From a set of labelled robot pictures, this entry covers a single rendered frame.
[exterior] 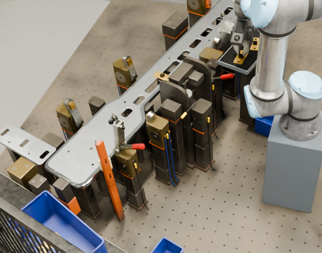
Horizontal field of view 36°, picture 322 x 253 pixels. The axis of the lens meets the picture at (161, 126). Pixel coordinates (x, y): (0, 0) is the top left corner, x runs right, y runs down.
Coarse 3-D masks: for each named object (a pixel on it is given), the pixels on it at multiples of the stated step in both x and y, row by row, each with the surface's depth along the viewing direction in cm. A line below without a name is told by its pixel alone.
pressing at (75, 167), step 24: (192, 48) 234; (144, 72) 227; (120, 96) 217; (144, 96) 215; (96, 120) 208; (144, 120) 204; (72, 144) 200; (48, 168) 193; (72, 168) 191; (96, 168) 190
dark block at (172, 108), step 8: (168, 104) 193; (176, 104) 192; (168, 112) 192; (176, 112) 191; (168, 120) 197; (176, 120) 194; (176, 128) 198; (176, 136) 201; (176, 144) 205; (176, 152) 210; (184, 152) 213; (176, 160) 214; (184, 160) 217; (176, 168) 219; (184, 168) 220
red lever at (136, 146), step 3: (135, 144) 179; (138, 144) 177; (141, 144) 176; (120, 147) 186; (123, 147) 184; (126, 147) 183; (129, 147) 181; (132, 147) 180; (135, 147) 178; (138, 147) 177; (141, 147) 176; (144, 147) 177
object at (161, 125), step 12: (156, 120) 194; (156, 132) 194; (168, 132) 196; (156, 144) 200; (168, 144) 200; (156, 156) 208; (168, 156) 208; (156, 168) 214; (168, 168) 212; (168, 180) 216
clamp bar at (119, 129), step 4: (112, 120) 177; (120, 120) 176; (116, 124) 175; (120, 124) 176; (116, 128) 175; (120, 128) 176; (124, 128) 176; (116, 132) 177; (120, 132) 179; (116, 136) 180; (120, 136) 181; (116, 140) 182; (120, 140) 182; (124, 140) 185; (116, 144) 184; (120, 144) 184; (124, 144) 187; (116, 148) 186
